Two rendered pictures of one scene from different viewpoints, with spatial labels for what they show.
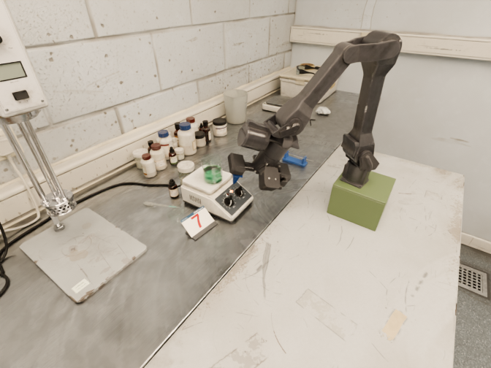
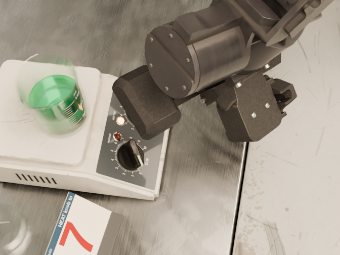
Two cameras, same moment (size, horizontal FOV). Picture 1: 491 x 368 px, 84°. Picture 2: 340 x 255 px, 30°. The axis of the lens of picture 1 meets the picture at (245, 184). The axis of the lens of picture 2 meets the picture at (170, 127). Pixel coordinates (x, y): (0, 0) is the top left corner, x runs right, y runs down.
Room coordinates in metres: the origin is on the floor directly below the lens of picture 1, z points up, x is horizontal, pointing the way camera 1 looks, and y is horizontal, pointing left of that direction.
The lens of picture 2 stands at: (0.37, 0.08, 1.61)
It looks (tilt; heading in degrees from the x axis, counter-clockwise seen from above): 65 degrees down; 344
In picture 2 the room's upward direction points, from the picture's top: 8 degrees counter-clockwise
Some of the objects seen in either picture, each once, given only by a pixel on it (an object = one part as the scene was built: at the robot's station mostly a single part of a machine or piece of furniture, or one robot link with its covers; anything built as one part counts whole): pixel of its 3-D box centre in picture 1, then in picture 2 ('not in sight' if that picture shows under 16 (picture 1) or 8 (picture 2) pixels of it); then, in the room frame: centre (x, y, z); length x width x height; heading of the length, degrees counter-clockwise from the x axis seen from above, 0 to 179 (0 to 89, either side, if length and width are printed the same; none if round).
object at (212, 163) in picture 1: (211, 170); (53, 100); (0.72, 0.10, 1.03); 0.07 x 0.06 x 0.08; 121
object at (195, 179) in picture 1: (207, 178); (41, 111); (0.73, 0.12, 0.98); 0.12 x 0.12 x 0.01; 58
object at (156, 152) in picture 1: (158, 156); not in sight; (0.94, 0.34, 0.95); 0.06 x 0.06 x 0.10
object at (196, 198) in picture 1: (214, 191); (71, 129); (0.72, 0.10, 0.94); 0.22 x 0.13 x 0.08; 58
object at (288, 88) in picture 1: (310, 82); not in sight; (1.89, -0.43, 0.97); 0.37 x 0.31 x 0.14; 147
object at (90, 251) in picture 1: (82, 247); not in sight; (0.51, 0.44, 0.91); 0.30 x 0.20 x 0.01; 56
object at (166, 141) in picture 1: (165, 144); not in sight; (1.02, 0.33, 0.96); 0.06 x 0.06 x 0.11
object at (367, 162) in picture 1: (362, 155); not in sight; (0.68, -0.33, 1.10); 0.09 x 0.07 x 0.06; 13
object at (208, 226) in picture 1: (199, 222); (83, 241); (0.60, 0.14, 0.92); 0.09 x 0.06 x 0.04; 140
